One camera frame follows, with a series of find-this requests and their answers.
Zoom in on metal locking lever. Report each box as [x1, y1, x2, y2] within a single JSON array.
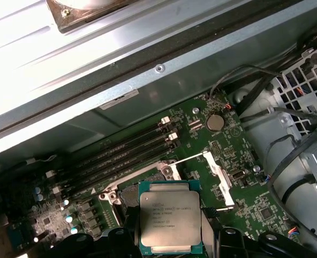
[[72, 193, 105, 203]]

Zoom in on green motherboard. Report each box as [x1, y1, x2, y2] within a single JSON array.
[[0, 92, 296, 258]]

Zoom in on thin black wire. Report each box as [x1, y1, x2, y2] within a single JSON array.
[[209, 64, 284, 102]]

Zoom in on round coin battery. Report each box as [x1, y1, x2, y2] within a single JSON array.
[[206, 114, 225, 133]]

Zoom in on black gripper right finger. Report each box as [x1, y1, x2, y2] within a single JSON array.
[[201, 208, 317, 258]]

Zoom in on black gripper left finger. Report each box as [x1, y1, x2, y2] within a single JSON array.
[[46, 205, 142, 258]]

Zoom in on metal socket cover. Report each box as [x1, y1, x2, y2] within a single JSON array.
[[171, 150, 236, 209]]

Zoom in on flat black cable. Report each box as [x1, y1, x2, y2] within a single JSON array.
[[237, 76, 273, 115]]

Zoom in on silver green CPU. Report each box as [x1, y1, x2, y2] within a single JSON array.
[[138, 180, 202, 255]]

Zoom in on thick black cable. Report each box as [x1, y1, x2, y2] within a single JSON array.
[[265, 125, 317, 237]]

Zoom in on black grey PC case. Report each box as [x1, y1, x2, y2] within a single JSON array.
[[0, 0, 317, 258]]

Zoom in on RAM slot white clips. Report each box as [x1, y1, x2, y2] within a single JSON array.
[[45, 116, 171, 180], [52, 131, 179, 196]]

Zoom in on RAM slot black clips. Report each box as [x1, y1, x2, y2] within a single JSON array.
[[53, 124, 175, 186], [61, 141, 180, 202]]

